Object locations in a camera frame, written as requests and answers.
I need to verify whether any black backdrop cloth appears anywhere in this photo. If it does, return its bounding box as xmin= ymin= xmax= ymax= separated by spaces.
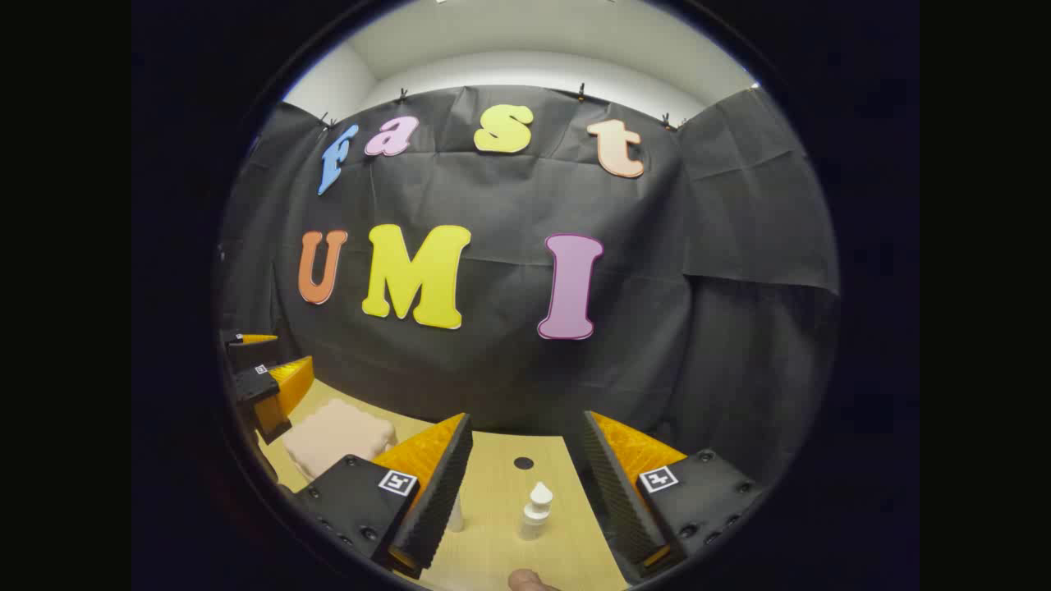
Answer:
xmin=215 ymin=85 xmax=840 ymax=493

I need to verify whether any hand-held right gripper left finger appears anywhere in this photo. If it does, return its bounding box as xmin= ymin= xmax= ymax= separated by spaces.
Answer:
xmin=293 ymin=412 xmax=475 ymax=580

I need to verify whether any beige suitcase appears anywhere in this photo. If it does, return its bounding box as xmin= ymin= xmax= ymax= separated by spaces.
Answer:
xmin=282 ymin=399 xmax=398 ymax=483

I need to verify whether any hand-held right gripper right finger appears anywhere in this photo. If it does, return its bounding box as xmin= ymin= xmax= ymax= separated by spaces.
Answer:
xmin=583 ymin=410 xmax=766 ymax=585

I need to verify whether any white pointed-cap pump bottle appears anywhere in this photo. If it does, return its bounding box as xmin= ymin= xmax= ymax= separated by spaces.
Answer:
xmin=519 ymin=481 xmax=554 ymax=541

